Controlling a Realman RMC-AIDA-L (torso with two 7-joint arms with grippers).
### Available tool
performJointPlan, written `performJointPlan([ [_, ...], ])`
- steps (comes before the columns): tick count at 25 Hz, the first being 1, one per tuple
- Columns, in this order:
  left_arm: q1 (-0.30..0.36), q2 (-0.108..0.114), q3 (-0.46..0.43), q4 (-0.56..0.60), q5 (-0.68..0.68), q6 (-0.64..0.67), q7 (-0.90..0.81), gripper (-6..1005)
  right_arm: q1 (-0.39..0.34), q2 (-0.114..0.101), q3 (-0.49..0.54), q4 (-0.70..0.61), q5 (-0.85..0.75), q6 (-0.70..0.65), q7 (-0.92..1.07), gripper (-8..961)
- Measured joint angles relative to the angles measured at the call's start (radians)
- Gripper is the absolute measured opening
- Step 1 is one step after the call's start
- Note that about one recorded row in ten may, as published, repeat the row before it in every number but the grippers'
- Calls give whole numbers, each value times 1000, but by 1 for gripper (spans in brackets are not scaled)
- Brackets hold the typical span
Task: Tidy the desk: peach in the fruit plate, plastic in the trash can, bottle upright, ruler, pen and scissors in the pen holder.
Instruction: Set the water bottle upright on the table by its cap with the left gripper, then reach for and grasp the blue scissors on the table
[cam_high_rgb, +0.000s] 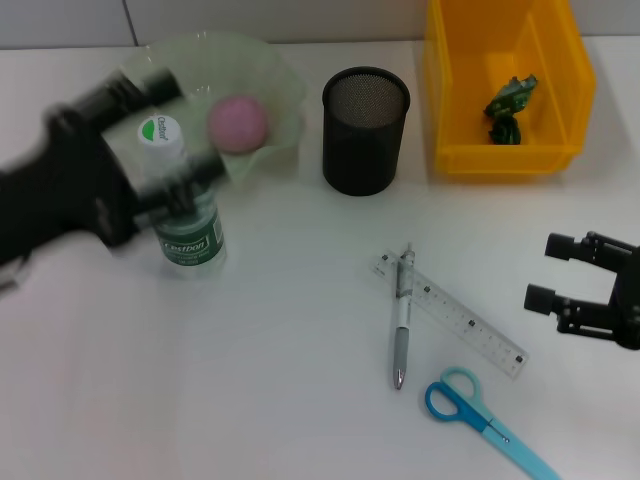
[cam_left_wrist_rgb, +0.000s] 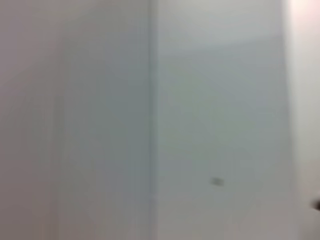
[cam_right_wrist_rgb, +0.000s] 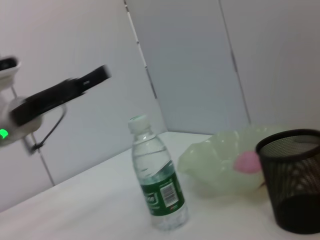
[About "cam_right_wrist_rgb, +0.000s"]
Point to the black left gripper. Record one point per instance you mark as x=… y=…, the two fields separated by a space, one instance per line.
x=47 y=102

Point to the clear water bottle green label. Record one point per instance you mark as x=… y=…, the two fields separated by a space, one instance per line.
x=160 y=195

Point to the pink peach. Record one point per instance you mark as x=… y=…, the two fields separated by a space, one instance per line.
x=246 y=162

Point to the translucent green glass plate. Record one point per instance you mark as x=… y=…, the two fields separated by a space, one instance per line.
x=212 y=170

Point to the black mesh pen holder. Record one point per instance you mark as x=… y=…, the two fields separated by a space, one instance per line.
x=295 y=200

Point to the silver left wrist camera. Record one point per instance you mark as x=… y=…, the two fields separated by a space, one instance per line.
x=8 y=67

